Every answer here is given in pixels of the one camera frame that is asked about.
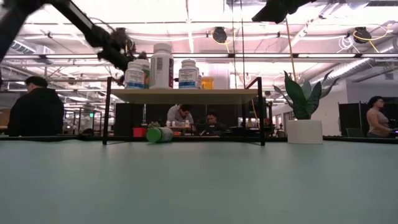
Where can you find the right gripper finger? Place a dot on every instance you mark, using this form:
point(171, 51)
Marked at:
point(273, 12)

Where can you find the small white bottle blue label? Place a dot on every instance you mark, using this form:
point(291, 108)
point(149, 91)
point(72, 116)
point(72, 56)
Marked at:
point(134, 77)

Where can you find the white bottle maroon label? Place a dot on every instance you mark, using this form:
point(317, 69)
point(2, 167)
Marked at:
point(161, 68)

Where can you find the large white bottle blue label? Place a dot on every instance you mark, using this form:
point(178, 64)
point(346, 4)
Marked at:
point(188, 76)

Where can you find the orange pill bottle white cap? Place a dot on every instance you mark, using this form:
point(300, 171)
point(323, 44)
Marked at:
point(207, 83)

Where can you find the green bottle green cap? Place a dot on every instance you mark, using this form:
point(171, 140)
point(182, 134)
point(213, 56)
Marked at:
point(160, 135)

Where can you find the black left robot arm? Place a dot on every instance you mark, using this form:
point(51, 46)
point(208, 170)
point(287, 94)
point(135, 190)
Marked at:
point(12, 18)

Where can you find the long horizontal light bar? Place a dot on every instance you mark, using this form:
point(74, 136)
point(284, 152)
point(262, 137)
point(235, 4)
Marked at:
point(280, 55)

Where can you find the green snake plant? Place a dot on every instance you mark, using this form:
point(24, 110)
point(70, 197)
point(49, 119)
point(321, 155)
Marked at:
point(298, 99)

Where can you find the person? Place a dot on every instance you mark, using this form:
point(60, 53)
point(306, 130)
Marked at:
point(37, 112)
point(377, 121)
point(178, 116)
point(214, 126)

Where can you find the black room partition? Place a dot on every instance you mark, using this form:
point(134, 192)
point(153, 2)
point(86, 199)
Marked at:
point(353, 115)

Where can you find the white round plant pot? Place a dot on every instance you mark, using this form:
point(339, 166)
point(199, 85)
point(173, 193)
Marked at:
point(304, 132)

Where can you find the green table mat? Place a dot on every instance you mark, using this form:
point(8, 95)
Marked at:
point(199, 186)

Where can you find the silver ventilation duct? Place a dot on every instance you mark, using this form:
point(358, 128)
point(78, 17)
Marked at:
point(348, 67)

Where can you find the wooden shelf black metal frame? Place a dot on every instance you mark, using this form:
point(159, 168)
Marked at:
point(186, 96)

